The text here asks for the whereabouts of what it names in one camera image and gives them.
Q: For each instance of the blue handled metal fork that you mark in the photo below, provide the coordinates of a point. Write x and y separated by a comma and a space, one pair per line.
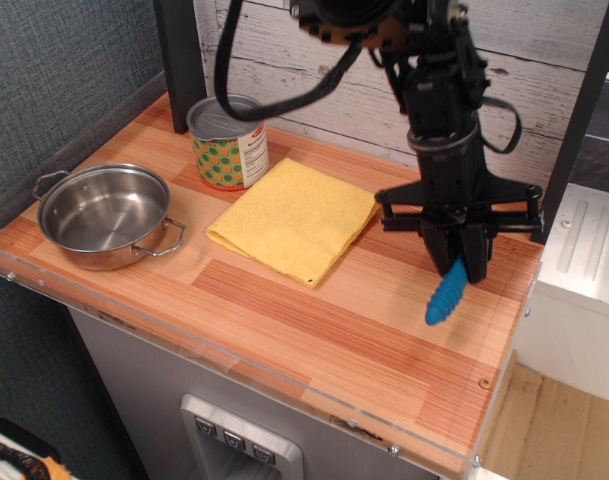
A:
448, 294

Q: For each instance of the dark left vertical post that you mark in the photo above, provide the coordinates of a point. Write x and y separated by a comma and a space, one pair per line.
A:
182, 58

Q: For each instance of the dark right vertical post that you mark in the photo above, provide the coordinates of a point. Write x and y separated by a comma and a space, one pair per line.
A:
589, 92

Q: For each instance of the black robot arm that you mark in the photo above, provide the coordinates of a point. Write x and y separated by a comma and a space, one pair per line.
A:
439, 81

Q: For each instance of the clear acrylic table edge guard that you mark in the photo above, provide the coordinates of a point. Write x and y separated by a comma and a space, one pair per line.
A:
356, 348

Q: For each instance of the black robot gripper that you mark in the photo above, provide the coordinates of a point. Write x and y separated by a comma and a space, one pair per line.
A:
456, 190

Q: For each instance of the grey toy fridge dispenser panel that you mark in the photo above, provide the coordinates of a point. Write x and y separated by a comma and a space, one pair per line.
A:
227, 446

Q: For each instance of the stainless steel pot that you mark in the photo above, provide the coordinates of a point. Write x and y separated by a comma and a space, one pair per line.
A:
107, 217

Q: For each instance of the black orange object bottom left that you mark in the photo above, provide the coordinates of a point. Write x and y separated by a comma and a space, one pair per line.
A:
23, 455

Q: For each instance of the yellow folded cloth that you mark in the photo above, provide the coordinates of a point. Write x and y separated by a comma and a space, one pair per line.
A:
296, 221

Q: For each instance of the green orange dotted tin can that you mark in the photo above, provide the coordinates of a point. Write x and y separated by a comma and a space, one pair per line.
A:
230, 154

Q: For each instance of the dark vertical post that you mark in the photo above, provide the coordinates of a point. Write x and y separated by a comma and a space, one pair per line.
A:
182, 58
589, 92

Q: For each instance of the white toy sink drainboard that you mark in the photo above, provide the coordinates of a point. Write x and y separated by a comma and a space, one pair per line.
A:
564, 330

